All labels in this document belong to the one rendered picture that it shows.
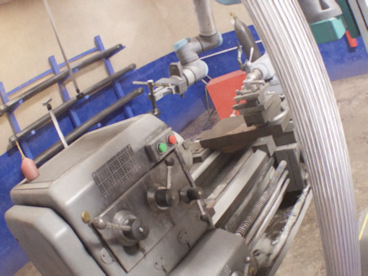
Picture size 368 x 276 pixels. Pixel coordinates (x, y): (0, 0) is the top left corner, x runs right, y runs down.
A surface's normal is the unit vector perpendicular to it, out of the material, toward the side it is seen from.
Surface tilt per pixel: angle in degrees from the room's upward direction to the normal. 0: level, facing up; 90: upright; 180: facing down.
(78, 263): 90
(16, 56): 90
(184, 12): 90
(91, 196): 90
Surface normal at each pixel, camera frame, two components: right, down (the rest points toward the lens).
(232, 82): -0.22, 0.36
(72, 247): 0.76, -0.17
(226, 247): 0.07, -0.84
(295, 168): -0.51, 0.44
